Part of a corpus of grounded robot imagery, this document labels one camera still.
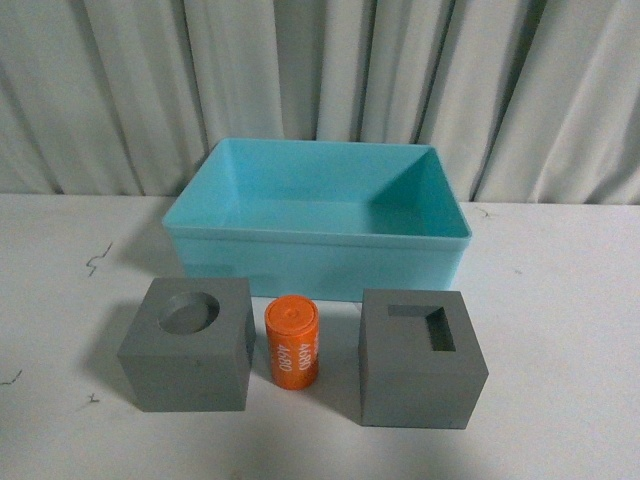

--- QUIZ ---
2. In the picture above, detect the orange cylinder with white numbers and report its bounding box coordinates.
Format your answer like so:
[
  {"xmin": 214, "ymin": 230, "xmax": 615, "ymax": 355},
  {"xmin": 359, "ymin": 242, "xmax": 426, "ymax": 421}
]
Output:
[{"xmin": 264, "ymin": 295, "xmax": 319, "ymax": 390}]

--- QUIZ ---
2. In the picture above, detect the gray cube with rectangular slot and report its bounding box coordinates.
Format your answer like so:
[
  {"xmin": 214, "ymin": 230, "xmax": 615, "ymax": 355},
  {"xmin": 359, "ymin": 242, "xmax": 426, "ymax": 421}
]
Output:
[{"xmin": 358, "ymin": 289, "xmax": 488, "ymax": 429}]

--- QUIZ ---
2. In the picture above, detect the gray cube with round hole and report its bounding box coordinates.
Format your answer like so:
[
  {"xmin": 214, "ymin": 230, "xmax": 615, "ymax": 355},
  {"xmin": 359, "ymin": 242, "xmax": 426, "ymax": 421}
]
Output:
[{"xmin": 117, "ymin": 278, "xmax": 256, "ymax": 412}]

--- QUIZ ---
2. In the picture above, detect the light blue plastic box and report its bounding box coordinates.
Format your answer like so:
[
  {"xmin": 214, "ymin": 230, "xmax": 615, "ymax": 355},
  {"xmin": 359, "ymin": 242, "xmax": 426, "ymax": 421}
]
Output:
[{"xmin": 162, "ymin": 138, "xmax": 472, "ymax": 301}]

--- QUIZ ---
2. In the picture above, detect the white curtain backdrop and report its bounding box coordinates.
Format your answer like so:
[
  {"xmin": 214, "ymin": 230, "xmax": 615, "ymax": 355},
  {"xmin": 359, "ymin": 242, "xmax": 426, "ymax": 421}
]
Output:
[{"xmin": 1, "ymin": 1, "xmax": 639, "ymax": 204}]

